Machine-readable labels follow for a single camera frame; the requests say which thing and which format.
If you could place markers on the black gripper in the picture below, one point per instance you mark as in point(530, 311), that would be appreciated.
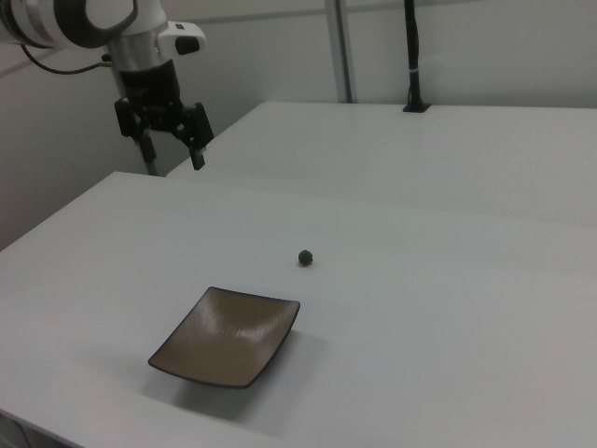
point(151, 93)

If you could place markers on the small red strawberry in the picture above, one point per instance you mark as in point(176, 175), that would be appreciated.
point(305, 257)

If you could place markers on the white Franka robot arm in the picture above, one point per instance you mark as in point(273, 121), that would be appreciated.
point(46, 23)

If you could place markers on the square brown ceramic plate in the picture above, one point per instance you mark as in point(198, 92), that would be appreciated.
point(224, 338)

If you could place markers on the black camera stand white band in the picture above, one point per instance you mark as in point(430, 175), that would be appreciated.
point(413, 56)

